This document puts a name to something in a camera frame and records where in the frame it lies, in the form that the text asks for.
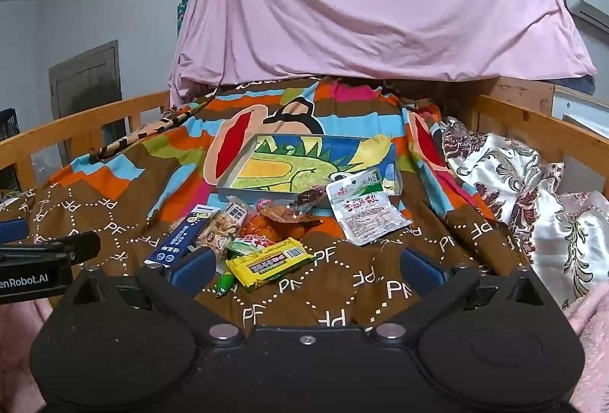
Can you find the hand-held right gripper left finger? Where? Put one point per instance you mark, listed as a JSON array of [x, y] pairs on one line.
[[192, 271]]

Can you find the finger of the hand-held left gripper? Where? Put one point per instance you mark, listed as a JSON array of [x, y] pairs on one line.
[[12, 230], [66, 244]]

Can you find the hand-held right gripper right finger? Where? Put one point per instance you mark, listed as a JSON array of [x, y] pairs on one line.
[[421, 272]]

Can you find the small green candy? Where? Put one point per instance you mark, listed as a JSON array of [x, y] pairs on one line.
[[224, 285]]

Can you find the dark blue snack packet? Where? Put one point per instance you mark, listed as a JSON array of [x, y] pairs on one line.
[[178, 237]]

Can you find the clear packet of nut snacks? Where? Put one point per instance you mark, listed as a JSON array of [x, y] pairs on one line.
[[221, 227]]

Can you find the green and white snack wrapper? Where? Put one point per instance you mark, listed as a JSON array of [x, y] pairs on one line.
[[245, 246]]

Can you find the orange clear snack packet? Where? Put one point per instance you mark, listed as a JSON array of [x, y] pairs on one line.
[[259, 230]]

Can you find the yellow noodle snack packet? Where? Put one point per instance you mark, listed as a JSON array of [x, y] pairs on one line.
[[271, 263]]

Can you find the clear packet with red dates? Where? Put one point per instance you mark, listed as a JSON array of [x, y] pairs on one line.
[[366, 208]]

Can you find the red-brown clear snack packet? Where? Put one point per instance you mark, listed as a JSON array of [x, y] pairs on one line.
[[297, 206]]

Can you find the grey tray with dinosaur picture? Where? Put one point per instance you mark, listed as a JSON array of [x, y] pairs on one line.
[[285, 165]]

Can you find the colourful printed blanket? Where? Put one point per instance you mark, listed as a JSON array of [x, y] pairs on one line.
[[142, 184]]

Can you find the black plastic crate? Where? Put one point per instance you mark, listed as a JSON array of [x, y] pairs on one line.
[[7, 125]]

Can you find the leopard print cloth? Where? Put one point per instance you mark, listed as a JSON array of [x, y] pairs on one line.
[[142, 132]]

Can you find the floral satin quilt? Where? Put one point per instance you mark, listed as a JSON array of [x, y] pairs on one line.
[[547, 213]]

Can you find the grey door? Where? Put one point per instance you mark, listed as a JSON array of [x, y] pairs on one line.
[[85, 84]]

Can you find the pink fluffy blanket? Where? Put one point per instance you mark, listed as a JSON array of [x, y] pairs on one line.
[[590, 346]]

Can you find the pink bed sheet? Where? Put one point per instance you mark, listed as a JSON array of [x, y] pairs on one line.
[[357, 4]]

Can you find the wooden bed rail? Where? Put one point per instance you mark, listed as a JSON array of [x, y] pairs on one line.
[[71, 122]]

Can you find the wooden bed frame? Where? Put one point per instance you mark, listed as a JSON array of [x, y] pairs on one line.
[[547, 127]]

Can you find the teal wall poster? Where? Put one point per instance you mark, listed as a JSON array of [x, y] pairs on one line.
[[181, 15]]

